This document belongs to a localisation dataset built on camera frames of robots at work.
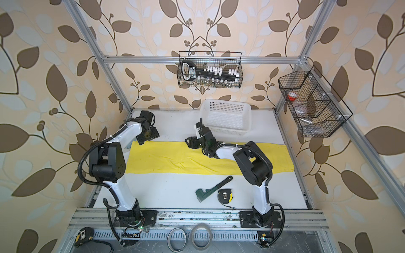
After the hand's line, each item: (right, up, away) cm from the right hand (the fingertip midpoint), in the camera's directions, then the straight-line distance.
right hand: (189, 140), depth 95 cm
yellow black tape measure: (-43, -39, -27) cm, 64 cm away
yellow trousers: (-19, -11, 0) cm, 22 cm away
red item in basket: (+55, +24, -15) cm, 62 cm away
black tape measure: (+20, -27, -17) cm, 37 cm away
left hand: (-25, +2, 0) cm, 25 cm away
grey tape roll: (+7, -40, -20) cm, 45 cm away
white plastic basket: (+25, +15, +20) cm, 35 cm away
